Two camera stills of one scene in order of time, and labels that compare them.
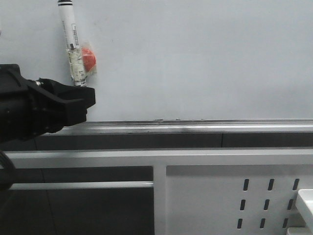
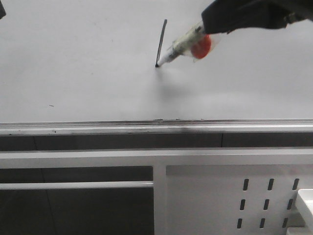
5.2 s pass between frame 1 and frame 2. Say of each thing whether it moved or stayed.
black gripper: moved
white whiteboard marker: moved
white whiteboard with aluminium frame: stayed
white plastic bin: stayed
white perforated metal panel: stayed
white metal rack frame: stayed
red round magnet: moved
